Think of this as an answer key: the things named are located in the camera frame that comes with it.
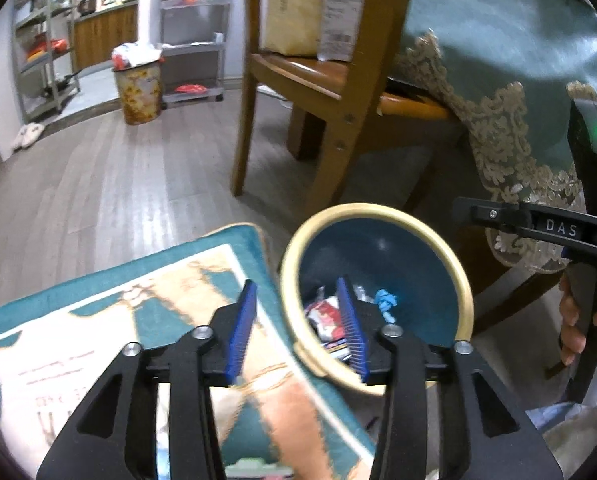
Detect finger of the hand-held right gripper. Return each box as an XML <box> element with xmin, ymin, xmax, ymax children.
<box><xmin>453</xmin><ymin>197</ymin><xmax>597</xmax><ymax>261</ymax></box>

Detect floral trash can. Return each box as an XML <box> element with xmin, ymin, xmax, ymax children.
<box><xmin>111</xmin><ymin>42</ymin><xmax>165</xmax><ymax>126</ymax></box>

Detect wooden kitchen counter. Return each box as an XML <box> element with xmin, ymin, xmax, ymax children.
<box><xmin>73</xmin><ymin>0</ymin><xmax>139</xmax><ymax>68</ymax></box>

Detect black pan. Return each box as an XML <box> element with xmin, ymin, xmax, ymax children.
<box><xmin>43</xmin><ymin>72</ymin><xmax>82</xmax><ymax>98</ymax></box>

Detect small blue scrap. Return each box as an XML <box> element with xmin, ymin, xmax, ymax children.
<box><xmin>375</xmin><ymin>287</ymin><xmax>399</xmax><ymax>322</ymax></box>

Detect person's right hand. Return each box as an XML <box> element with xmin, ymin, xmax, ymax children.
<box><xmin>558</xmin><ymin>280</ymin><xmax>597</xmax><ymax>367</ymax></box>

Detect wooden chair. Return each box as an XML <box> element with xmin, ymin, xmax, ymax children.
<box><xmin>231</xmin><ymin>0</ymin><xmax>419</xmax><ymax>231</ymax></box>
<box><xmin>378</xmin><ymin>91</ymin><xmax>461</xmax><ymax>123</ymax></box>

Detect yellow bag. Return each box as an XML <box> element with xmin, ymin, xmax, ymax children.
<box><xmin>258</xmin><ymin>0</ymin><xmax>329</xmax><ymax>56</ymax></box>

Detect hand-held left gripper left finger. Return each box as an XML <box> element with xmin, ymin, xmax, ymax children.
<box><xmin>36</xmin><ymin>279</ymin><xmax>259</xmax><ymax>480</ymax></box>

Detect white labelled bag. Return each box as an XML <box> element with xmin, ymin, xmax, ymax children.
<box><xmin>318</xmin><ymin>0</ymin><xmax>369</xmax><ymax>61</ymax></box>

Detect red orange containers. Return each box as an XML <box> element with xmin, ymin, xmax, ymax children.
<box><xmin>26</xmin><ymin>37</ymin><xmax>72</xmax><ymax>61</ymax></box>

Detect teal tablecloth with lace trim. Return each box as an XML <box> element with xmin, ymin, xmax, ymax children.
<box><xmin>388</xmin><ymin>0</ymin><xmax>597</xmax><ymax>273</ymax></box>

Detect red white wrapper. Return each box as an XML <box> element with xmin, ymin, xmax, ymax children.
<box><xmin>305</xmin><ymin>296</ymin><xmax>349</xmax><ymax>346</ymax></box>

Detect teal printed cushion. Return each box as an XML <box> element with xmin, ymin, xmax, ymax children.
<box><xmin>0</xmin><ymin>222</ymin><xmax>379</xmax><ymax>480</ymax></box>

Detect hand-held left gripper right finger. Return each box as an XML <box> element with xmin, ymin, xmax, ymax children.
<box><xmin>334</xmin><ymin>276</ymin><xmax>564</xmax><ymax>480</ymax></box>

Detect grey plastic shelf cart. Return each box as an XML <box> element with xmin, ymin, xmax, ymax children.
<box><xmin>158</xmin><ymin>0</ymin><xmax>229</xmax><ymax>108</ymax></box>

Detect teal bin with cream rim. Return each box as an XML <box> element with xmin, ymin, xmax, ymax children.
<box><xmin>280</xmin><ymin>203</ymin><xmax>475</xmax><ymax>395</ymax></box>

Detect light blue clothing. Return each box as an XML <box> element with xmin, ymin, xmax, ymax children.
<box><xmin>525</xmin><ymin>400</ymin><xmax>597</xmax><ymax>466</ymax></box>

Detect metal shelf rack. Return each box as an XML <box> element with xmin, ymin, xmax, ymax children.
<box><xmin>11</xmin><ymin>0</ymin><xmax>86</xmax><ymax>118</ymax></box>

